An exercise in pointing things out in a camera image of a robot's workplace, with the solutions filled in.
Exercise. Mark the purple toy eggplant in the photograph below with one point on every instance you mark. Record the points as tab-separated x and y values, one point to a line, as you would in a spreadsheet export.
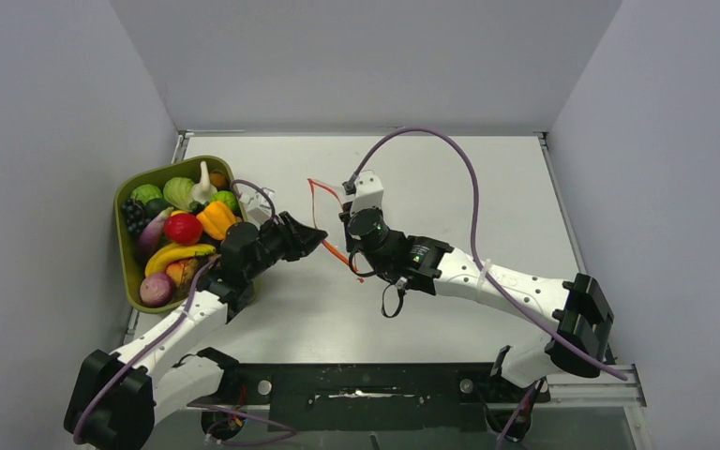
150	237

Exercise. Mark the red toy apple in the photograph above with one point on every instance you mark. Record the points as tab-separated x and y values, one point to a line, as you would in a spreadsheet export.
183	229

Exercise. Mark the peach toy fruit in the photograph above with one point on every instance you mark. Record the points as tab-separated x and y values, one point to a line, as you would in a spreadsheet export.
182	272

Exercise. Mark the yellow toy banana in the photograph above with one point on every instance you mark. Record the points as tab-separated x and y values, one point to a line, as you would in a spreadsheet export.
168	254

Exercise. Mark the orange toy bell pepper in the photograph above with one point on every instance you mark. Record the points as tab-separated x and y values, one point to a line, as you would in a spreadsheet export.
216	219

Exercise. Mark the green toy cabbage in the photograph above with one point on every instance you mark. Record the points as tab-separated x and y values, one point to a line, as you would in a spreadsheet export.
145	193

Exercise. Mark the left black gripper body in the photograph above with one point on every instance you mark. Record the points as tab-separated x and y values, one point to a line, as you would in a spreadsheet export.
274	246

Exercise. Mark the purple toy onion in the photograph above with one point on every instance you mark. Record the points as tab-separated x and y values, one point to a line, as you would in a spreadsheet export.
157	290

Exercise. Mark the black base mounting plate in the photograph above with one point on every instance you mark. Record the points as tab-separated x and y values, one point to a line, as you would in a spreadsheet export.
372	397

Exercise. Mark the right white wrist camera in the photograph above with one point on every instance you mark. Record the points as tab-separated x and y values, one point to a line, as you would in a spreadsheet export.
369	192

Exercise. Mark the dark green toy avocado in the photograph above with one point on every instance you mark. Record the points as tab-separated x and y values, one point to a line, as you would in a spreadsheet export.
154	207

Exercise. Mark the black toy grapes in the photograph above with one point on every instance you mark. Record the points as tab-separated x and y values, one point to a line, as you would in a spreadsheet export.
134	216

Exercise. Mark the light green toy lettuce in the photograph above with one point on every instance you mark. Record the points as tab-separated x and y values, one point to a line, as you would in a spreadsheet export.
177	192

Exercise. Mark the olive green food bin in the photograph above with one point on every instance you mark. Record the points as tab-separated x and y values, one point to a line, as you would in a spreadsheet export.
133	270

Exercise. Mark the clear zip bag orange zipper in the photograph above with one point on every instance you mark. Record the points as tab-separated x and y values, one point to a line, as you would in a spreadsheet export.
331	256

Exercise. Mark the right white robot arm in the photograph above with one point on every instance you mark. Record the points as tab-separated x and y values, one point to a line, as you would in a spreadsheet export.
574	316

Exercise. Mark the small orange toy fruit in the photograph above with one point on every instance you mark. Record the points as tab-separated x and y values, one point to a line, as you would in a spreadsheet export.
219	180

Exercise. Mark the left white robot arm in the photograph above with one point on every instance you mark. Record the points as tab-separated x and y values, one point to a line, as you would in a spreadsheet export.
120	396

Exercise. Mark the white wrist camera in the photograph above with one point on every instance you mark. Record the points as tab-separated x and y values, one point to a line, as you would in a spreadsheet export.
369	192
257	208

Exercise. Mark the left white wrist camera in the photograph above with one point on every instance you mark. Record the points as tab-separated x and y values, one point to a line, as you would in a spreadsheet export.
257	208

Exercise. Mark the white toy garlic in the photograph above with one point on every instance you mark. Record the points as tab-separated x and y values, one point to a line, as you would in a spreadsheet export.
203	190

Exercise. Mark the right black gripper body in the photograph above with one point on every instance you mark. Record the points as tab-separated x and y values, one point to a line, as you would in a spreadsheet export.
349	241

